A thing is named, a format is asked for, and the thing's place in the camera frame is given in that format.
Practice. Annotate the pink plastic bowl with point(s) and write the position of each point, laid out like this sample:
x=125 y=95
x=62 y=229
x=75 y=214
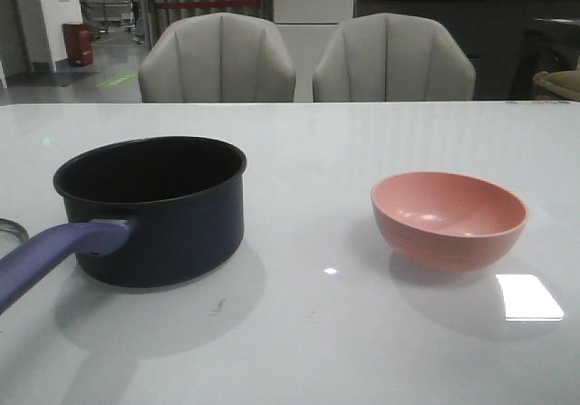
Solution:
x=446 y=221

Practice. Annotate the glass lid blue knob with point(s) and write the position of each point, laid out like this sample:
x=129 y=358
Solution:
x=12 y=236

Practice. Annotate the left grey upholstered chair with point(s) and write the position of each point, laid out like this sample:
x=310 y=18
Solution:
x=218 y=58

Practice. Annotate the grey upholstered chair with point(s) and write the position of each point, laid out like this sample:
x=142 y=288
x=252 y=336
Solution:
x=218 y=58
x=392 y=57

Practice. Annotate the right grey upholstered chair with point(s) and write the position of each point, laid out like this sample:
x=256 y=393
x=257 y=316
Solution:
x=392 y=57

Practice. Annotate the white refrigerator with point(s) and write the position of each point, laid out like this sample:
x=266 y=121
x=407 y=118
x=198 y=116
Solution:
x=305 y=26

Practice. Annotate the red barrier belt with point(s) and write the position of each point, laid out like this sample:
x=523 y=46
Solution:
x=207 y=4

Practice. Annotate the red bin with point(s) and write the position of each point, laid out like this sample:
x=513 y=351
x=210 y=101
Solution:
x=77 y=40

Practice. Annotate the dark kitchen counter cabinet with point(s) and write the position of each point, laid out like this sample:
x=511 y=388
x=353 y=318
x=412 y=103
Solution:
x=508 y=41

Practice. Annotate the beige cushion seat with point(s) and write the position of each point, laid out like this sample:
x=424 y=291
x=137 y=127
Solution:
x=557 y=86

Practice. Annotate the dark blue saucepan purple handle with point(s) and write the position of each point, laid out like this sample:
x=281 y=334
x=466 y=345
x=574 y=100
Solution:
x=140 y=213

